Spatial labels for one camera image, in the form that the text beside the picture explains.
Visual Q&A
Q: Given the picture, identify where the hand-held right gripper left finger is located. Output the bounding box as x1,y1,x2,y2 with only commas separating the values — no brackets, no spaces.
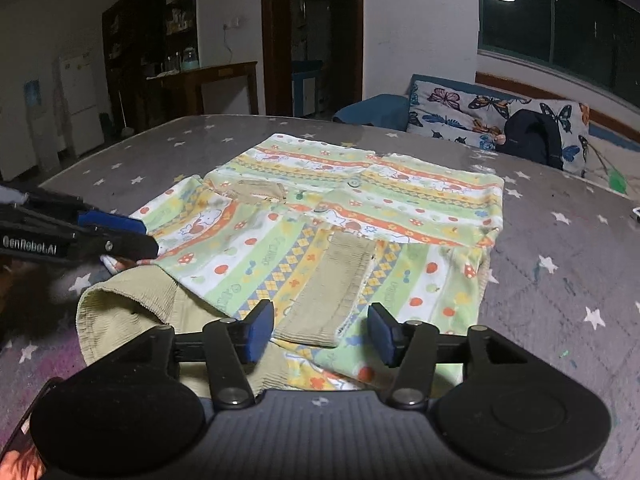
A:
95,299,276,408

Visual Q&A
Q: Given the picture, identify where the dark wooden shelf cabinet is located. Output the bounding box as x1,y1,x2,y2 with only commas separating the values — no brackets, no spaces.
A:
101,0,199,132

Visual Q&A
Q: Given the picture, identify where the broom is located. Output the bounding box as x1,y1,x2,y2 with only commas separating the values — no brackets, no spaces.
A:
117,87,136,137

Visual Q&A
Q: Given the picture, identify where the white refrigerator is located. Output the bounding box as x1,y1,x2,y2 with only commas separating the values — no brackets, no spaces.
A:
54,50,106,158

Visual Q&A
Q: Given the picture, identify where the butterfly print pillow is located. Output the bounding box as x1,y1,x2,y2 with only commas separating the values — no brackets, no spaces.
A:
505,99,592,178
406,77,513,152

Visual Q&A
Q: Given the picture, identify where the wooden door frame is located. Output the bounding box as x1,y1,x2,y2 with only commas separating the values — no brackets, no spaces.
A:
261,0,365,121

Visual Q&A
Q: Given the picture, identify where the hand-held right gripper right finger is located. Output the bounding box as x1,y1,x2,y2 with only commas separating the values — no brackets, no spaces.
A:
367,303,536,409

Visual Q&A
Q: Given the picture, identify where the printed children's jacket corduroy lining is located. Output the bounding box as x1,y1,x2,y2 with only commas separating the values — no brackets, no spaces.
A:
75,132,505,396

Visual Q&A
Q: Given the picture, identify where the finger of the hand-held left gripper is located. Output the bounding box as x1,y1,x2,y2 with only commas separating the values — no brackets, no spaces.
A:
27,192,148,234
74,227,160,264

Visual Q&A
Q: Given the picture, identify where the black backpack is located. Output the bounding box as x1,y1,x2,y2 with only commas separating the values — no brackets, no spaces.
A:
495,109,565,170

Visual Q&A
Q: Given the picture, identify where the dark window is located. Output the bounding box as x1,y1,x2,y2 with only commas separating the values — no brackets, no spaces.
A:
477,0,640,107

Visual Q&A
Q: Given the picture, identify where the blue cabinet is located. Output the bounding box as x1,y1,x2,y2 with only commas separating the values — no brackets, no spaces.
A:
291,60,324,119

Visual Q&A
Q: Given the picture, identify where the dark wooden side table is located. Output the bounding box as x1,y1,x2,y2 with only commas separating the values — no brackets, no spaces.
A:
146,61,260,122

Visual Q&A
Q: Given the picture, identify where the water dispenser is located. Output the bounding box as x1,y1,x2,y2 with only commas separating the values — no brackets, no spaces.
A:
23,80,47,128

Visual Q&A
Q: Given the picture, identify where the blue cushion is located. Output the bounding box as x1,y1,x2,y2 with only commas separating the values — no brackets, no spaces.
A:
332,94,411,132

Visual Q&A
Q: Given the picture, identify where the green fly swatter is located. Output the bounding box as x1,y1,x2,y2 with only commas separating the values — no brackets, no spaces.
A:
590,145,629,195

